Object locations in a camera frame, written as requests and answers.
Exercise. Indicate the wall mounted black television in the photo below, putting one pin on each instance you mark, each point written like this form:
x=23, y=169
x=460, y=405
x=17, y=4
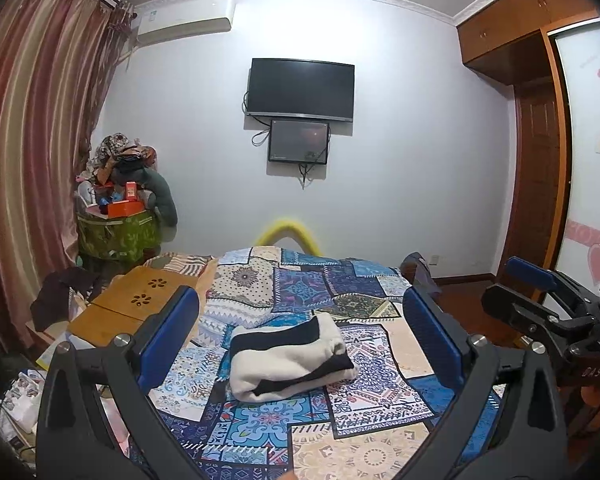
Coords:
x=282, y=87

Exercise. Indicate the blue patchwork bedspread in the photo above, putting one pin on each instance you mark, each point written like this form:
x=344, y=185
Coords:
x=365, y=429

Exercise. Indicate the white air conditioner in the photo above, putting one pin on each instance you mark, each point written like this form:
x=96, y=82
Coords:
x=185, y=19

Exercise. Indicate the small wall monitor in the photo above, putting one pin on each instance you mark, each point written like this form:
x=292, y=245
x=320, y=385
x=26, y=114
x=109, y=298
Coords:
x=298, y=142

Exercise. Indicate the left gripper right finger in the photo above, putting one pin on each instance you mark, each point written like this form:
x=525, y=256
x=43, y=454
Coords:
x=440, y=336

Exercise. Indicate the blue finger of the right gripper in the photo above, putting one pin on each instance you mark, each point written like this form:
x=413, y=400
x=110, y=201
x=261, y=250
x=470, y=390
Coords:
x=531, y=274

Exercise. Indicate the pile of clothes on box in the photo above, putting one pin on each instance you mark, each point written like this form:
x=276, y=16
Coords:
x=116, y=162

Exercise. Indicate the orange box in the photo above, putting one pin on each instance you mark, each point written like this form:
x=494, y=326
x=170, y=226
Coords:
x=124, y=209

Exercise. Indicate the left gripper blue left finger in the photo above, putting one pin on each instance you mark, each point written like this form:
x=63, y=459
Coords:
x=162, y=336

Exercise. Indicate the black and white striped sweater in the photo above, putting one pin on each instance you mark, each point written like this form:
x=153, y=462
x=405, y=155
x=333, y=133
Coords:
x=269, y=364

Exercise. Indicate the wooden wardrobe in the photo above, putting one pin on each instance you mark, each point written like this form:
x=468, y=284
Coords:
x=515, y=43

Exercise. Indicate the wooden lap desk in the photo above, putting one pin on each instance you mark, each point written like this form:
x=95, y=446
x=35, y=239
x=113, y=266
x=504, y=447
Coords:
x=126, y=303

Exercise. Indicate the striped pink curtain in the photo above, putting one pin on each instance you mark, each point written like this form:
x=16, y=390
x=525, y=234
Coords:
x=57, y=59

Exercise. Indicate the green fabric storage box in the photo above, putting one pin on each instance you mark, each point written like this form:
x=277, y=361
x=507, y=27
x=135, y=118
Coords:
x=119, y=239

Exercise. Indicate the yellow foam tube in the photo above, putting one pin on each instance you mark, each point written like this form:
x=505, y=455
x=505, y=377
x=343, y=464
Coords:
x=289, y=228

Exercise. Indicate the dark garment beside bed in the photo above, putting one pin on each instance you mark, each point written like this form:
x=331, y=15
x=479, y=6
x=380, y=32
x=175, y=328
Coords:
x=52, y=304

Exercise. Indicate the dark green plush toy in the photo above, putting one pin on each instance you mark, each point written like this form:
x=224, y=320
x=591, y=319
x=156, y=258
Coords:
x=160, y=194

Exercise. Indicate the grey bag on floor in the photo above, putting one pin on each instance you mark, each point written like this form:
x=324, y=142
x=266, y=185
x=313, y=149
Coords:
x=415, y=270

